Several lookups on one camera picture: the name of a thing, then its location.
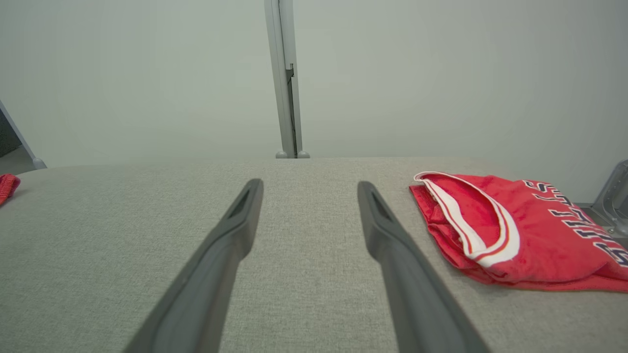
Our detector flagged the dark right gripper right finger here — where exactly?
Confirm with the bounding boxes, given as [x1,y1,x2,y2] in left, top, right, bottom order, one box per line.
[357,181,491,353]

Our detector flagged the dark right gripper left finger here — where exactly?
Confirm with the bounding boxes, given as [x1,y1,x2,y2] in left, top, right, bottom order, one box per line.
[123,178,264,353]

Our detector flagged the red Bulls basketball jersey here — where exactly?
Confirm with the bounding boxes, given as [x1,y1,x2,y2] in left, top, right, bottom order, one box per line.
[409,171,628,293]

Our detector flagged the red shorts with white stripe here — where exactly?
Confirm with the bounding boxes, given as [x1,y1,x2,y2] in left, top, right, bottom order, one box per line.
[0,174,21,206]

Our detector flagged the grey partition leg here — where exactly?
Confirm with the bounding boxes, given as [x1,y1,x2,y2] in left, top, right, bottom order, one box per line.
[0,101,48,170]

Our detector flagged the grey partition post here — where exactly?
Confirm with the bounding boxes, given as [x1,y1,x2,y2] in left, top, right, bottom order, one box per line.
[264,0,311,159]

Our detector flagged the grey metal bracket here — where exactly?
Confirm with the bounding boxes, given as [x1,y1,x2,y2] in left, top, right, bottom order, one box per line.
[586,159,628,238]

